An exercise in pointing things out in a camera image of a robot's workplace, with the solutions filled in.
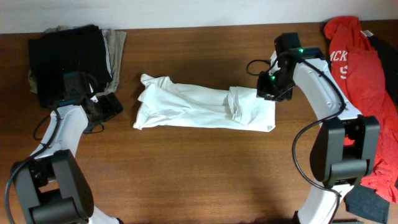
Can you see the white t-shirt with robot print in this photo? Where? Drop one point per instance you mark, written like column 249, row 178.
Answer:
column 164, row 103

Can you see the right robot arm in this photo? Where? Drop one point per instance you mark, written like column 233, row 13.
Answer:
column 345, row 148

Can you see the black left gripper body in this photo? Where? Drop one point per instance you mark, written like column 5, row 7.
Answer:
column 106, row 109

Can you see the folded beige garment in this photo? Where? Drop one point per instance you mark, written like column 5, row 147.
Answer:
column 114, row 40

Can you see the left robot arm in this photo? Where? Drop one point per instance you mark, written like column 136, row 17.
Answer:
column 50, row 186

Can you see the folded black garment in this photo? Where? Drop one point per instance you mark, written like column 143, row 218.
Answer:
column 75, row 50

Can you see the red t-shirt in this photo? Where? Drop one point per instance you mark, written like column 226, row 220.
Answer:
column 357, row 69

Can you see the dark grey garment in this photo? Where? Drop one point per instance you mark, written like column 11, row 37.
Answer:
column 363, row 201

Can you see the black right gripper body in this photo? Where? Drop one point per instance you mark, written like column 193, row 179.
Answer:
column 275, row 86

